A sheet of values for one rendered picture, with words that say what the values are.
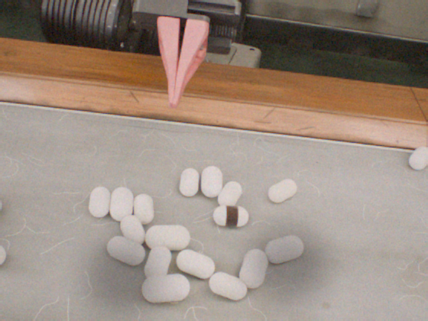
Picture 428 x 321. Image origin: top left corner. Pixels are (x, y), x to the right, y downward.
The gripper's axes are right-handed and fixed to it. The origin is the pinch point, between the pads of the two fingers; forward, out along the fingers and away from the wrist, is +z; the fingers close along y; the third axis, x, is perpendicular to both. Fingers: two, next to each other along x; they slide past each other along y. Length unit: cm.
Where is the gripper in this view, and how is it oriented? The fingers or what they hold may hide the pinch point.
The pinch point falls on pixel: (173, 98)
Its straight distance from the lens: 51.3
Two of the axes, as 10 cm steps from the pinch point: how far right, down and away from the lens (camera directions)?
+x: -0.6, 2.2, 9.7
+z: -1.2, 9.7, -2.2
